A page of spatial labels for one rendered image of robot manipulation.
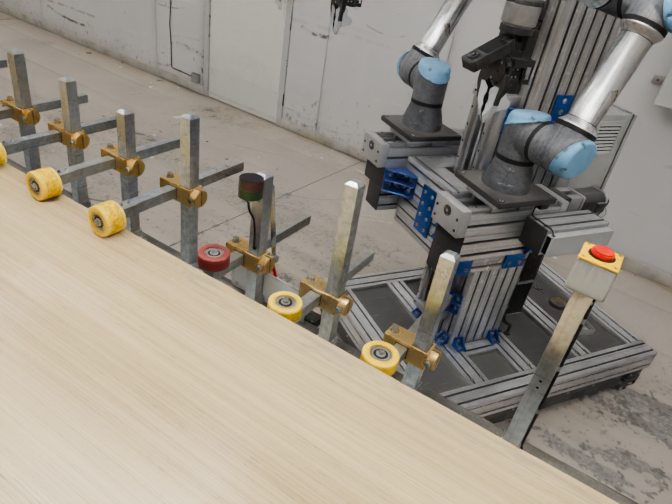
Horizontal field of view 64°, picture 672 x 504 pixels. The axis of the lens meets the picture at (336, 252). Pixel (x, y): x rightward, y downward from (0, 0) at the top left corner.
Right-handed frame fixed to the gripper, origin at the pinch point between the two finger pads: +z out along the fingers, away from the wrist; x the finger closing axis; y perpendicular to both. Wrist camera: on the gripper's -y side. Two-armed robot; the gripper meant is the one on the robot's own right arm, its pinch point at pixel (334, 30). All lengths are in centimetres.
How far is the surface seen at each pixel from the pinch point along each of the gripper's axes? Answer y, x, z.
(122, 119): -72, -24, 23
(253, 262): -46, -66, 46
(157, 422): -78, -115, 42
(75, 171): -86, -28, 36
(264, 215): -44, -66, 32
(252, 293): -45, -66, 57
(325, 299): -33, -85, 46
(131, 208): -74, -51, 36
